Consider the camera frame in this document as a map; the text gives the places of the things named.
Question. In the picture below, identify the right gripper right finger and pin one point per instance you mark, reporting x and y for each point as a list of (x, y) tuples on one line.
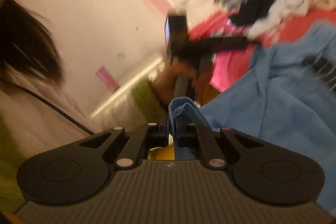
[(263, 171)]

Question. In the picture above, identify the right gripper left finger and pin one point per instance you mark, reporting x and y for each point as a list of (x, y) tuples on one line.
[(76, 172)]

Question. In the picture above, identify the light blue t-shirt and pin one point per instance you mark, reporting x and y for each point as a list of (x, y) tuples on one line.
[(286, 98)]

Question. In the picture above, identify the person left hand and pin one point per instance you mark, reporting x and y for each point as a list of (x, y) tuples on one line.
[(164, 85)]

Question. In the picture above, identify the red floral bed blanket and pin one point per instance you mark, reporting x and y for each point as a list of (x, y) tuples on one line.
[(232, 65)]

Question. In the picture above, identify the person torso white jacket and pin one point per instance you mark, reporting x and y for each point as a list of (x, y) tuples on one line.
[(37, 114)]

